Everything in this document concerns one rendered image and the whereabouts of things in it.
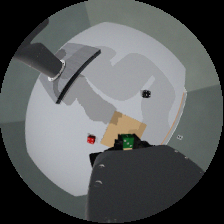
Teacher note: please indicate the green die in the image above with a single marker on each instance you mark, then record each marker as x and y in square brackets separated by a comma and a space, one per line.
[128, 140]

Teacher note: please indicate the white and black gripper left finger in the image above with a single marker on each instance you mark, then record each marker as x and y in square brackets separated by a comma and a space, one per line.
[118, 145]

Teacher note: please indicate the tan square mat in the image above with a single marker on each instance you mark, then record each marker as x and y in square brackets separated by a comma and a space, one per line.
[121, 124]

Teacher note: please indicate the red die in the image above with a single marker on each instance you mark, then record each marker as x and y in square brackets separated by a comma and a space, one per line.
[91, 139]

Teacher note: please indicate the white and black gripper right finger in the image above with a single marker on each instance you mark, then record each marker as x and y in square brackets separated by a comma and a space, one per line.
[140, 144]

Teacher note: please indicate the black die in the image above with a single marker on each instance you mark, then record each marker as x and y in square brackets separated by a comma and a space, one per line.
[146, 94]

